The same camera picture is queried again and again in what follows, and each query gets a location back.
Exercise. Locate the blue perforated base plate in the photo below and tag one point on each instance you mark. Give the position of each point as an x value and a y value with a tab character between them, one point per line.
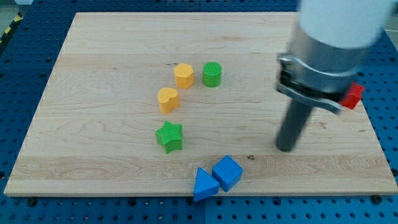
30	55

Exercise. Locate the yellow heart block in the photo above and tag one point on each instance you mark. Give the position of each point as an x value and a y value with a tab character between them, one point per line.
168	99

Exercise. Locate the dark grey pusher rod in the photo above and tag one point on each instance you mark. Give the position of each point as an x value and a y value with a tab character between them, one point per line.
293	124

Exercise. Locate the red block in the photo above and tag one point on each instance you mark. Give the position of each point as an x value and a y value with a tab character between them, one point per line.
352	96

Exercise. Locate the blue triangle block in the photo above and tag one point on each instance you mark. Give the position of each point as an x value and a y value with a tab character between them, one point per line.
205	186

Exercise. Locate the yellow hexagon block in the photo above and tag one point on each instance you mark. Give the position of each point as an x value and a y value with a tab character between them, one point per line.
184	75

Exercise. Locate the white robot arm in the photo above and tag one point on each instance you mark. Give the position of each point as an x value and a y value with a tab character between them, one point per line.
330	41

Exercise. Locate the green cylinder block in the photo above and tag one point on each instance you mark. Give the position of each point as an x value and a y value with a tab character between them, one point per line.
212	74

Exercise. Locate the blue cube block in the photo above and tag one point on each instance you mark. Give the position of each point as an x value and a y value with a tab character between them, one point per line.
227	172

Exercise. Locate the green star block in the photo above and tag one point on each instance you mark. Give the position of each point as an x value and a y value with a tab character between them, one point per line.
170	137

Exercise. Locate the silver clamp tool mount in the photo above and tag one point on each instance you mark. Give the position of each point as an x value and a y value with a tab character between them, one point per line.
315	74

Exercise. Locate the wooden board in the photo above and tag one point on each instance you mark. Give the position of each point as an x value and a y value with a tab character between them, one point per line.
93	134

